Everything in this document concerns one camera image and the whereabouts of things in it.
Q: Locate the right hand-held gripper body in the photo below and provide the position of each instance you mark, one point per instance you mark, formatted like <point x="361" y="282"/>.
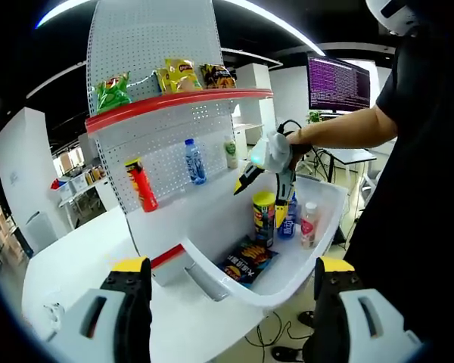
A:
<point x="276" y="151"/>

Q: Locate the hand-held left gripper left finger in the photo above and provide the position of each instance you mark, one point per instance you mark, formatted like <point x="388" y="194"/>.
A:
<point x="98" y="329"/>

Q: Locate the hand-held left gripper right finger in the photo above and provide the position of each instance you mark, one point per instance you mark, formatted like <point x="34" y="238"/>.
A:
<point x="348" y="325"/>

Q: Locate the dark chip can yellow lid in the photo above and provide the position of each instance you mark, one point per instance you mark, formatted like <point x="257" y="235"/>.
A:
<point x="264" y="219"/>

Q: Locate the blue drink bottle blue cap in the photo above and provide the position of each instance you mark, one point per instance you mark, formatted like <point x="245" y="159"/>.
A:
<point x="292" y="227"/>

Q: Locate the pink milk bottle white cap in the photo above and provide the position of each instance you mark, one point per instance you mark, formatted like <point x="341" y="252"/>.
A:
<point x="310" y="227"/>

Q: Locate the black blue chip bag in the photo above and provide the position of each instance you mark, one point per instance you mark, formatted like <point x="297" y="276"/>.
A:
<point x="246" y="261"/>

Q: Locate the white shopping basket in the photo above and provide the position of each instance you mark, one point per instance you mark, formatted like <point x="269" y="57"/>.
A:
<point x="287" y="274"/>

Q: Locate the green chip bag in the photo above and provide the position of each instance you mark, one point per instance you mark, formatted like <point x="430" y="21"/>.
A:
<point x="111" y="100"/>
<point x="115" y="80"/>

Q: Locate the cream drink bottle green label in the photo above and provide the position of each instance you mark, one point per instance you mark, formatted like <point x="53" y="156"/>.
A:
<point x="231" y="153"/>

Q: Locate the white snack and drink counter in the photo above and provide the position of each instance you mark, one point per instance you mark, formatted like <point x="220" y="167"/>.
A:
<point x="208" y="219"/>

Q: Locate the person's right hand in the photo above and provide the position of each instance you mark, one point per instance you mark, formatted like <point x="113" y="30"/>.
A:
<point x="299" y="138"/>

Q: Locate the person's black shoe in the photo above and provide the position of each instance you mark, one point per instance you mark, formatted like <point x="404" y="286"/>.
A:
<point x="306" y="318"/>
<point x="287" y="354"/>

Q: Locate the clear plastic wrapper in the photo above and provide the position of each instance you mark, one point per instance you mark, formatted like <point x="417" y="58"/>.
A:
<point x="55" y="315"/>

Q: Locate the small potted plant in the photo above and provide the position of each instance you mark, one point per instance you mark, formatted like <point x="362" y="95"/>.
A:
<point x="314" y="116"/>

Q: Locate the clear water bottle blue cap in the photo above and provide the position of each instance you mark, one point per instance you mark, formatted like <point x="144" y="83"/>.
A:
<point x="195" y="164"/>

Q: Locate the white table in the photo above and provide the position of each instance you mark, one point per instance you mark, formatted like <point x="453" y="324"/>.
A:
<point x="79" y="264"/>

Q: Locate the white desk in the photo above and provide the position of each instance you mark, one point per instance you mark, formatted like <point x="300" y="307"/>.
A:
<point x="353" y="155"/>

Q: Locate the computer monitor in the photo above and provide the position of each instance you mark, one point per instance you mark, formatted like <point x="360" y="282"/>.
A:
<point x="336" y="83"/>

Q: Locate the black yellow chip bag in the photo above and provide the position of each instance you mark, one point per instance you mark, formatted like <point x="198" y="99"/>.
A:
<point x="217" y="77"/>

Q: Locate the red chip can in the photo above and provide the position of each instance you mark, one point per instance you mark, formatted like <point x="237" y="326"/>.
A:
<point x="142" y="185"/>

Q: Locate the ceiling light strip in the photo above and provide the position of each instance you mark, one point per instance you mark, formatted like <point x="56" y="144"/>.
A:
<point x="313" y="44"/>

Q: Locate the white air purifier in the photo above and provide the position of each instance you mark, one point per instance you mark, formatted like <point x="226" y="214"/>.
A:
<point x="41" y="230"/>

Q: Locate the person in black shirt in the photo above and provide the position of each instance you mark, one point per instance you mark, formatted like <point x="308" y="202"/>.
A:
<point x="420" y="189"/>

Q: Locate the white worn device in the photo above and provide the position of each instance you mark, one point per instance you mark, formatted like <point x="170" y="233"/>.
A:
<point x="393" y="15"/>

